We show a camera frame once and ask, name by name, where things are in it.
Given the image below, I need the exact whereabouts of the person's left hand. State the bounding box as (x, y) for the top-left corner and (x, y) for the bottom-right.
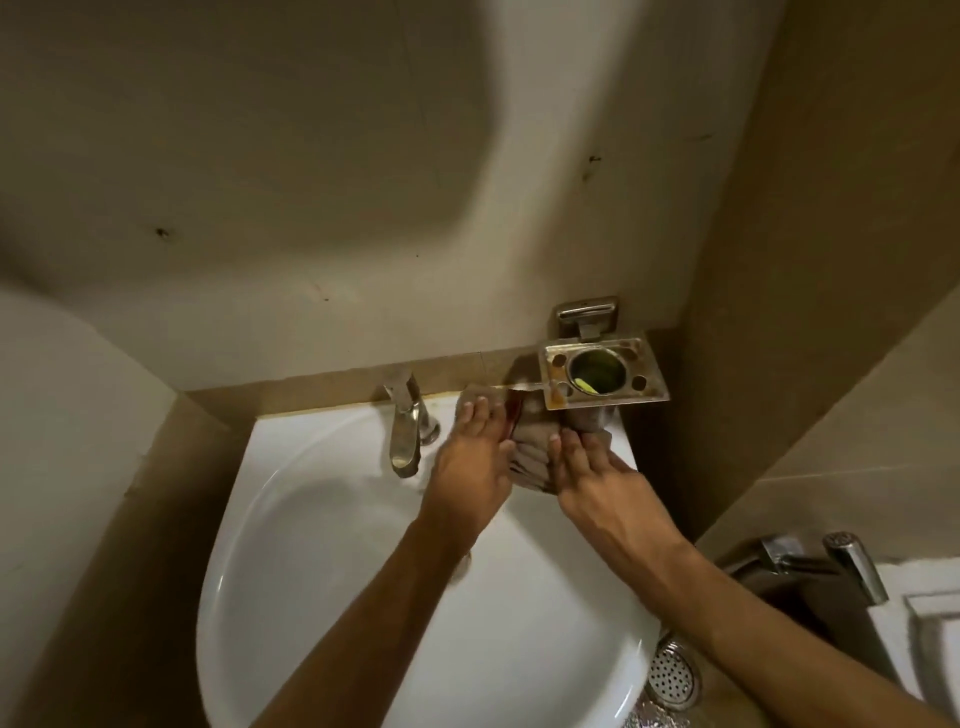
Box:
(416, 396), (519, 544)

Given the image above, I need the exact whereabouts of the person's right hand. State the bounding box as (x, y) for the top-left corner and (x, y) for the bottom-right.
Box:
(547, 428), (681, 565)

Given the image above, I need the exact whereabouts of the grey cleaning cloth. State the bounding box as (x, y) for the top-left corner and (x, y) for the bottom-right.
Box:
(457, 384), (625, 496)

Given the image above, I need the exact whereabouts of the person's right forearm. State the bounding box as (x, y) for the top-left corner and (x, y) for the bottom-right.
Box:
(600, 536), (955, 728)

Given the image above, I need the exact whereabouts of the person's left forearm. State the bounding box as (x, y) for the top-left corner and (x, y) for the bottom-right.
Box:
(251, 517), (481, 728)

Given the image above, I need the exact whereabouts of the chrome sink faucet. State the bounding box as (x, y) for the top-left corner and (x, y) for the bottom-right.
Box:
(382, 370), (443, 480)

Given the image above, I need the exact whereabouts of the white ceramic sink basin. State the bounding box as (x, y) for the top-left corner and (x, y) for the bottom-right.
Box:
(196, 393), (666, 728)

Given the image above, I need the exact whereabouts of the round perforated metal drain cover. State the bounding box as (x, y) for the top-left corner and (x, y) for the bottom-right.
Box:
(645, 633), (703, 713)

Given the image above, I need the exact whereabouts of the chrome hand sprayer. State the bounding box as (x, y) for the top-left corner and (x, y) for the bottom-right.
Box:
(822, 531), (891, 607)

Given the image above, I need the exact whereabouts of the white toilet tank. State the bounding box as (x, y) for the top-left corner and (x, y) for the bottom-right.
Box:
(866, 558), (960, 715)

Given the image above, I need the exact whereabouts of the metal wall toothbrush holder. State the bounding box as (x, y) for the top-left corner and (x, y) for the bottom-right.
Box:
(537, 295), (672, 413)

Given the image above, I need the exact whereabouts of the chrome wall valve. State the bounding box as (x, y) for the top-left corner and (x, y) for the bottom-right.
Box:
(723, 534), (826, 583)

